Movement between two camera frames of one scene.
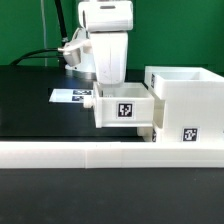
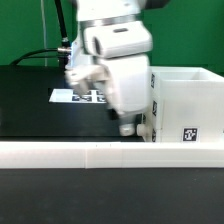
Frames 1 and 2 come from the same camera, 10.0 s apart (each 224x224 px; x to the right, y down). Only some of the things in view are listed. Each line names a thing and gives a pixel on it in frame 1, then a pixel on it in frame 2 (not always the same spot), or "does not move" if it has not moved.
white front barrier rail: (110, 155) does not move
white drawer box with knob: (122, 106) to (145, 129)
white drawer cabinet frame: (193, 105) does not move
